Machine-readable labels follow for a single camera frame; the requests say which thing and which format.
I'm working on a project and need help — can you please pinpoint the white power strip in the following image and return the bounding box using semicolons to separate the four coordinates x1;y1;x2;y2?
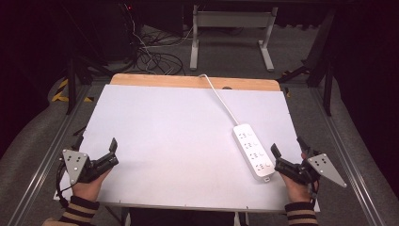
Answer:
231;123;277;183

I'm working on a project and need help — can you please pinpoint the white board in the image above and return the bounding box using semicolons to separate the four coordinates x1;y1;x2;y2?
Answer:
53;84;321;213

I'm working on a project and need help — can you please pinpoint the person's dark clothing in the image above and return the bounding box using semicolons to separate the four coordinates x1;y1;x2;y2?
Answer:
127;207;237;226

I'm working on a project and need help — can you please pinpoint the person's right hand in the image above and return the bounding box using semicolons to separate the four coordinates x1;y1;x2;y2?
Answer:
279;173;315;203

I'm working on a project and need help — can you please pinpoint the tangle of black floor cables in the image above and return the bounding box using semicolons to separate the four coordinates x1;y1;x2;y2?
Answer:
134;29;186;76

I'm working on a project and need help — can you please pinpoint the white metal desk frame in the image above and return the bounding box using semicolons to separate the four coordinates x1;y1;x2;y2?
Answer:
189;4;279;73

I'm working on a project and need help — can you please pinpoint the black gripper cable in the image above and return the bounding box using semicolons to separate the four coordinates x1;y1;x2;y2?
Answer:
56;161;70;209
308;182;318;202

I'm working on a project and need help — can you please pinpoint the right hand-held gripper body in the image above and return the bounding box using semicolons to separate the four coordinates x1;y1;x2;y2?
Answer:
274;153;348;188

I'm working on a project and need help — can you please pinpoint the dark computer case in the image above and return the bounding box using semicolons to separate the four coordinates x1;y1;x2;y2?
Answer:
102;2;143;65

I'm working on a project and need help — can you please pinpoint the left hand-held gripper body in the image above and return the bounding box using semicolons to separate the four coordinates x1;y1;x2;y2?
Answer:
61;149;120;186

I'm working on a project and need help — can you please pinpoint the metal floor rail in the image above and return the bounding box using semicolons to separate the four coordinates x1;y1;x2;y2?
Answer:
6;84;92;226
308;87;388;226

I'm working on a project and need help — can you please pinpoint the white power strip cable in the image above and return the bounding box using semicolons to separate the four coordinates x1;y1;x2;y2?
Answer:
198;73;240;126

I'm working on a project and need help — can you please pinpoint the wooden table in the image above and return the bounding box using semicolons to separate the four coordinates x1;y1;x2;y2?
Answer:
109;73;281;92

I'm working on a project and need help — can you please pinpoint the person's left hand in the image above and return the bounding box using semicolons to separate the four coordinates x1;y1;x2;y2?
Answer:
72;169;113;202

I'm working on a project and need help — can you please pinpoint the black metal stand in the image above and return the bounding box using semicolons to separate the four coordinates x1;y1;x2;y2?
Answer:
277;8;338;118
64;55;109;116

